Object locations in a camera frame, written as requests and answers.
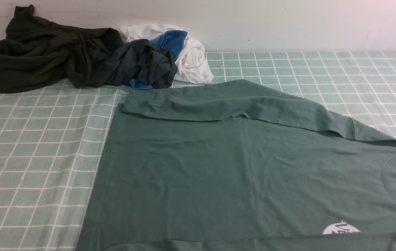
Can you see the white crumpled garment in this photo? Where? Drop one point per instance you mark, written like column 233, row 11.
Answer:
column 192, row 64

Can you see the dark olive crumpled garment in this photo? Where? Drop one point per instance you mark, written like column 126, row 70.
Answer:
column 37, row 52

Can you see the green long sleeve shirt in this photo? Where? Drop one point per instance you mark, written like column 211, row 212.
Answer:
column 238, row 166

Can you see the blue crumpled garment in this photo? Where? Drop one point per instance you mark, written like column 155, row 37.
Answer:
column 171, row 40

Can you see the dark grey crumpled garment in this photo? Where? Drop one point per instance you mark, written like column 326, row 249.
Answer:
column 120, row 67

